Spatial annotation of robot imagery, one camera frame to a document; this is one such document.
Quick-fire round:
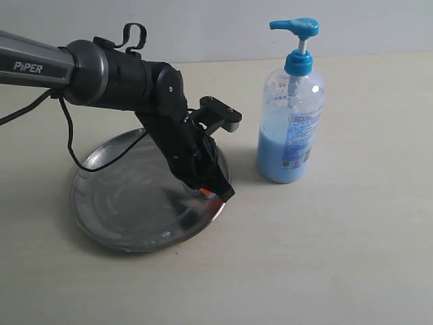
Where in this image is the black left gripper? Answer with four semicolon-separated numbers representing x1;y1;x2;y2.
135;108;235;202

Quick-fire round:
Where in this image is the blue soap pump bottle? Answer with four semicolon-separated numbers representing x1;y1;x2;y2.
256;18;325;183

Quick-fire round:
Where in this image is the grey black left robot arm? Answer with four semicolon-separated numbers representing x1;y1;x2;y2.
1;24;242;201

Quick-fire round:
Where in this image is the round steel plate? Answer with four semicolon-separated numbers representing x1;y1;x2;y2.
71;128;225;253

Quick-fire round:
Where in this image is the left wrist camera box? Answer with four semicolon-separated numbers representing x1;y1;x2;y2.
190;96;242;135

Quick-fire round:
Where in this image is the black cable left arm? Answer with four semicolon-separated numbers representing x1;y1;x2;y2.
0;22;148;173

